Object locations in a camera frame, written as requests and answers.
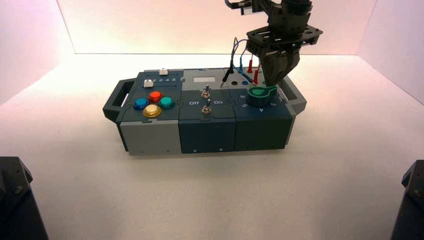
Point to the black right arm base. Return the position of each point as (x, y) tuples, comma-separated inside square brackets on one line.
[(412, 205)]

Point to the red banana plug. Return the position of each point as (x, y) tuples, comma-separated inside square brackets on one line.
[(255, 76), (250, 67)]

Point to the yellow round push button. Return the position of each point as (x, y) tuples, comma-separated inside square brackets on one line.
[(152, 110)]

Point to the white display window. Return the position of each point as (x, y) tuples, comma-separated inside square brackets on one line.
[(204, 80)]

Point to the dark modular control box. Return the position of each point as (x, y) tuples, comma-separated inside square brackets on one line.
[(205, 132)]

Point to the blue banana plug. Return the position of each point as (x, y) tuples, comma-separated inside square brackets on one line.
[(240, 67)]

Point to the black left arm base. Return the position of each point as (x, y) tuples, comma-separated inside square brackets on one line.
[(16, 205)]

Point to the black banana plug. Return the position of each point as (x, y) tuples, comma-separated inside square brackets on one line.
[(228, 74)]

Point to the metal toggle switch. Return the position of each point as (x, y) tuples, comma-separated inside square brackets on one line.
[(205, 92), (207, 107)]

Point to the green rotary knob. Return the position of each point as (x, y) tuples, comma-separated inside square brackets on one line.
[(258, 96)]

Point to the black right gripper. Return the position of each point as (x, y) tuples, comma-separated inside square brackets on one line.
[(288, 33)]

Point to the blue round push button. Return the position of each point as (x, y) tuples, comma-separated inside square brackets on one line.
[(140, 103)]

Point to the white slider cap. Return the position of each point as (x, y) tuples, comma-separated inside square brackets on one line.
[(148, 83), (163, 71)]

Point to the red round push button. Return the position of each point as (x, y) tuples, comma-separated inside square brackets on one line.
[(155, 96)]

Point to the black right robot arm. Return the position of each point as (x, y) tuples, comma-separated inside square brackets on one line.
[(296, 1)]

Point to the teal round push button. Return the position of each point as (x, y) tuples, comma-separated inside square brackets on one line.
[(166, 102)]

